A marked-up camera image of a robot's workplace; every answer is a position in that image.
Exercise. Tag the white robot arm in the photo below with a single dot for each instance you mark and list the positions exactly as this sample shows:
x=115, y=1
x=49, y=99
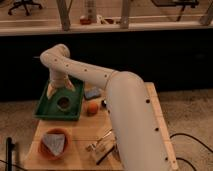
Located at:
x=140, y=143

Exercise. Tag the orange ball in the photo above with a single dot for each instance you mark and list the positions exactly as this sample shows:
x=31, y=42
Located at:
x=92, y=108

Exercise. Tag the tan and black box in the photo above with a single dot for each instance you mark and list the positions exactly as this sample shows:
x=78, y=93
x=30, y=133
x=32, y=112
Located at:
x=100, y=150

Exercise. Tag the grey folded cloth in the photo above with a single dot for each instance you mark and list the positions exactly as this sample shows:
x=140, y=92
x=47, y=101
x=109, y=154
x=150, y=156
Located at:
x=54, y=142

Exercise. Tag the red bowl on shelf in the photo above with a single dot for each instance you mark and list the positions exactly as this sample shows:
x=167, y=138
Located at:
x=84, y=21

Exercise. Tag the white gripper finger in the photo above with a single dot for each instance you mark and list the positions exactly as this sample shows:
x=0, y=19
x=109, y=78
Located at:
x=69, y=85
x=50, y=91

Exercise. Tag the white handled spoon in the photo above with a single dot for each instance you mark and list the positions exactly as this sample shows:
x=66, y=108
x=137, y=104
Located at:
x=104, y=103

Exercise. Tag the dark metal cup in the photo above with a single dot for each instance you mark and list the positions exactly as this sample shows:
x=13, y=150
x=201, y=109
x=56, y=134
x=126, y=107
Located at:
x=63, y=103

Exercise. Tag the grey sponge block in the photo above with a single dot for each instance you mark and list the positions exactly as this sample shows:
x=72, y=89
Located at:
x=92, y=93

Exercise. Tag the black stand post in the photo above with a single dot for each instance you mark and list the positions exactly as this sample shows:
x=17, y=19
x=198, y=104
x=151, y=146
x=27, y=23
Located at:
x=9, y=149

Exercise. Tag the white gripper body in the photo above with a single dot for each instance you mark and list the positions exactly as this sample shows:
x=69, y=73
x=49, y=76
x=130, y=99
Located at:
x=58, y=79

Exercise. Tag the orange bowl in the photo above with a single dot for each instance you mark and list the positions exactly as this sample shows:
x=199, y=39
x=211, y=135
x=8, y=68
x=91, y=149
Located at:
x=45, y=152

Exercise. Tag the black office chair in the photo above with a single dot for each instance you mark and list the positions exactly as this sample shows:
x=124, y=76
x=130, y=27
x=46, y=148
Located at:
x=24, y=3

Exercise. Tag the green plastic tray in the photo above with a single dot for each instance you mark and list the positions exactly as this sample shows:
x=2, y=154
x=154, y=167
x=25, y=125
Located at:
x=47, y=108

